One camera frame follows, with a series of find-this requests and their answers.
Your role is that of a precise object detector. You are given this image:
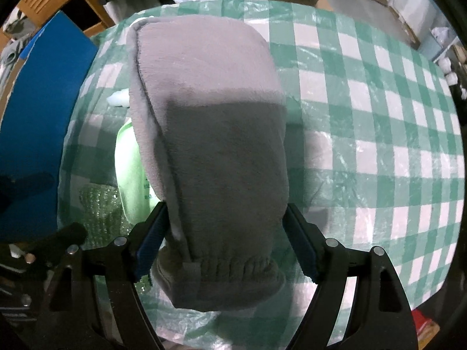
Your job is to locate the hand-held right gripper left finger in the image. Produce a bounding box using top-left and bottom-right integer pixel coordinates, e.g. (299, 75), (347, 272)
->
(36, 201), (169, 350)

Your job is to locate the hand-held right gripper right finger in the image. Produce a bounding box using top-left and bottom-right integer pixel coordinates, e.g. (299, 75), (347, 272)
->
(283, 203), (419, 350)

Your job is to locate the grey fleece garment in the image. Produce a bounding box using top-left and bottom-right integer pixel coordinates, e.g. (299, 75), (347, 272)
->
(126, 16), (290, 312)

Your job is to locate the green bubble wrap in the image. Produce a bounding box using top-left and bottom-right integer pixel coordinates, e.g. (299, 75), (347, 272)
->
(78, 184), (136, 246)

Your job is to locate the light green sock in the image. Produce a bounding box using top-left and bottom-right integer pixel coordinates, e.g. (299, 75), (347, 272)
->
(115, 122), (162, 224)

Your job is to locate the green checked plastic tablecloth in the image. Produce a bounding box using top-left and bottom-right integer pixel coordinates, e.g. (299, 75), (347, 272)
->
(56, 0), (462, 350)

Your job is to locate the red packet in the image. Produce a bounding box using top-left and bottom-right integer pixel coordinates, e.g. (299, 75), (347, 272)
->
(412, 309), (441, 340)

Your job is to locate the light blue cloth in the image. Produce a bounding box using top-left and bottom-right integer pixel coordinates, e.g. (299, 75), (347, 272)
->
(106, 89), (132, 107)

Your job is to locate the blue board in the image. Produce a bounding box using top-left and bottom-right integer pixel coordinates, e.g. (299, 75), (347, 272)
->
(0, 11), (99, 243)

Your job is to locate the grey clothing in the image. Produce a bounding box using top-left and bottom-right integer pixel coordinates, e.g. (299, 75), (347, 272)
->
(0, 40), (27, 78)

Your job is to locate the white shelf unit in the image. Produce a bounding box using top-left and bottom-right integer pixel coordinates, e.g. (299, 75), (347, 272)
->
(431, 25), (467, 101)

